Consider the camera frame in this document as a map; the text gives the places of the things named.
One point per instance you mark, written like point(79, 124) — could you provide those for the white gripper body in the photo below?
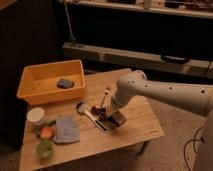
point(114, 105)

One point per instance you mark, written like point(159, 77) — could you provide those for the brown rectangular eraser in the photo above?
point(119, 118)

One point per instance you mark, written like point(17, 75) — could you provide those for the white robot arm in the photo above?
point(196, 98)

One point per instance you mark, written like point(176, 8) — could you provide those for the small metal cup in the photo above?
point(112, 124)

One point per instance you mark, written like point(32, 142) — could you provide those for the dark grape bunch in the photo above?
point(99, 112)

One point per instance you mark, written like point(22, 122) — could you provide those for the blue folded cloth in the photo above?
point(67, 130)

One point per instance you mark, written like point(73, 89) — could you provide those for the green vegetable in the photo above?
point(47, 124)

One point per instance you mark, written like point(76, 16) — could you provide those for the metal stand pole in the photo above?
point(72, 37)

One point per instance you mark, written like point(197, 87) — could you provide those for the red apple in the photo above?
point(46, 133)

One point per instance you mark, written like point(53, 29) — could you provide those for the yellow plastic bin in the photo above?
point(38, 84)

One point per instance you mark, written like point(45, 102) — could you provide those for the white round container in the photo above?
point(36, 116)

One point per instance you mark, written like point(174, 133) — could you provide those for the green round fruit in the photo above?
point(44, 150)

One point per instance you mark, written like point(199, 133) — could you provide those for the upper shelf with items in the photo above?
point(169, 7)

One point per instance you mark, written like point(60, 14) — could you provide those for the white handled brush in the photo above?
point(83, 110)

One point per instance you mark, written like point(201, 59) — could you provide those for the black handle on rail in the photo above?
point(174, 60)

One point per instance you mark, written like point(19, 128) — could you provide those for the grey metal shelf rail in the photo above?
point(137, 59)

